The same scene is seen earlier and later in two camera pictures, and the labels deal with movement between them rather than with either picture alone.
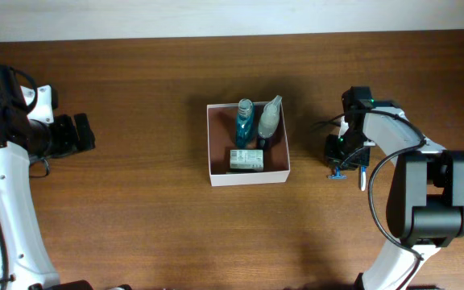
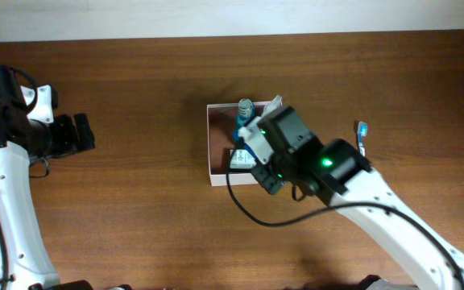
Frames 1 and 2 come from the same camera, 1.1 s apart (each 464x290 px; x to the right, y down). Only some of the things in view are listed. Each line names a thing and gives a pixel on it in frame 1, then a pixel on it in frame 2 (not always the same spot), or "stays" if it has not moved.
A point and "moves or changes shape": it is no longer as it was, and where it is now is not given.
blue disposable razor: (337, 175) moves or changes shape
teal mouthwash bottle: (244, 132) stays
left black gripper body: (64, 134) stays
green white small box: (246, 159) stays
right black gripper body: (345, 162) -> (267, 177)
